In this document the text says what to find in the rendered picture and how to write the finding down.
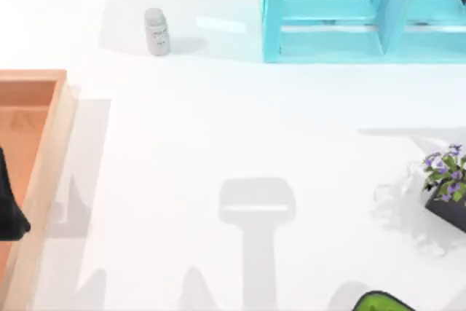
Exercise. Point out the green and black object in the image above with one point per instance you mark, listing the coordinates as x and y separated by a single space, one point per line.
382 302

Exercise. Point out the grey bottle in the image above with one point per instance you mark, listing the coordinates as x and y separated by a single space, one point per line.
157 34

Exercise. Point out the shallow salmon-coloured box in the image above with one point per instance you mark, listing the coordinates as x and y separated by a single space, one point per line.
25 125

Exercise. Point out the black pot with purple flowers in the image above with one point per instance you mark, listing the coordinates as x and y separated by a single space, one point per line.
446 194

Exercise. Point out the light blue rack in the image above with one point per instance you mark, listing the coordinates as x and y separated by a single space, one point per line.
327 49

